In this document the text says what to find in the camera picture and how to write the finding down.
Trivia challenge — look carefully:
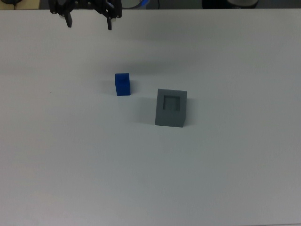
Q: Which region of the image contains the large dark round object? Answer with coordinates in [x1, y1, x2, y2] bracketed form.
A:
[201, 0, 260, 9]

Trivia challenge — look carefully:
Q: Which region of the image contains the grey hollow cuboid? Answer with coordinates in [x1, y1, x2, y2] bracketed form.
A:
[154, 88, 188, 129]

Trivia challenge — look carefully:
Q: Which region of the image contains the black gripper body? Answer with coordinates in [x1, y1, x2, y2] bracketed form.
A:
[61, 0, 109, 8]

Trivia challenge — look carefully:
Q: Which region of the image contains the blue rimmed round container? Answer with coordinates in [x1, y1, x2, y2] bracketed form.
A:
[122, 0, 151, 8]

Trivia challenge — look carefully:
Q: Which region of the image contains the blue block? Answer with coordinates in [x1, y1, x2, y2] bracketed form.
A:
[115, 72, 131, 97]

